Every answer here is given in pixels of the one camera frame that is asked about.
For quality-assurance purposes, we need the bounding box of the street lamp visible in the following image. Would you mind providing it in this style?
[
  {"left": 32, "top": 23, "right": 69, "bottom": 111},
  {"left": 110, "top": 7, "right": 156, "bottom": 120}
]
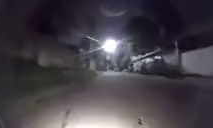
[{"left": 85, "top": 35, "right": 118, "bottom": 54}]

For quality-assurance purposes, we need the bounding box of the dark tree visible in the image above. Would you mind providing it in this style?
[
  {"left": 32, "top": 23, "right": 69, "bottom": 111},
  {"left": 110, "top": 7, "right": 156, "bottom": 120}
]
[{"left": 117, "top": 14, "right": 166, "bottom": 72}]

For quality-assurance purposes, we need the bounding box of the pole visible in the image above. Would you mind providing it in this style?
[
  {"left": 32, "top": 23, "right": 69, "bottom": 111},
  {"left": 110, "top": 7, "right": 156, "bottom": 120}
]
[{"left": 174, "top": 40, "right": 181, "bottom": 75}]

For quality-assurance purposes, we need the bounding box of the grey asphalt road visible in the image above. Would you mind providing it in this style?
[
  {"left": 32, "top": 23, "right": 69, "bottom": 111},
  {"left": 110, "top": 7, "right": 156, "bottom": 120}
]
[{"left": 7, "top": 69, "right": 213, "bottom": 128}]

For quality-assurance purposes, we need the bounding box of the dark grass verge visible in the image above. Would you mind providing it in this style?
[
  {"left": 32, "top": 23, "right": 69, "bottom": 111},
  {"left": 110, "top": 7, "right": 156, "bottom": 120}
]
[{"left": 0, "top": 63, "right": 98, "bottom": 111}]

